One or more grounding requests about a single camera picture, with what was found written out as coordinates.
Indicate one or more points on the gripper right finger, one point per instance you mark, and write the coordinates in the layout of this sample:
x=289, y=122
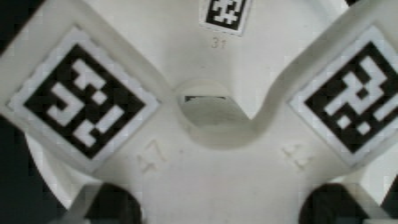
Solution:
x=340, y=204

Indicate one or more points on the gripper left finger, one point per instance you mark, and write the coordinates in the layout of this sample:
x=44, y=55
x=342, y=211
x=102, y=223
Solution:
x=104, y=206

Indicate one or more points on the white cross-shaped table base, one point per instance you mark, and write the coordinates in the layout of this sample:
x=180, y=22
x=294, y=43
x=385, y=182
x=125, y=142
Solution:
x=225, y=173

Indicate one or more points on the white cylindrical table leg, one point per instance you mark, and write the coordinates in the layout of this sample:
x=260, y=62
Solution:
x=209, y=105

